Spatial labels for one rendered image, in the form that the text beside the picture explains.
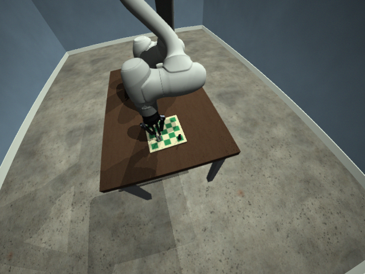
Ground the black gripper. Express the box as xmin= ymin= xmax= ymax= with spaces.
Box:
xmin=140 ymin=111 xmax=165 ymax=141

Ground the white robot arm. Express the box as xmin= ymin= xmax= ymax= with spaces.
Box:
xmin=120 ymin=0 xmax=206 ymax=116

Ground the green and cream chessboard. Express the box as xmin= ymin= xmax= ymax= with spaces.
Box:
xmin=146 ymin=115 xmax=187 ymax=153

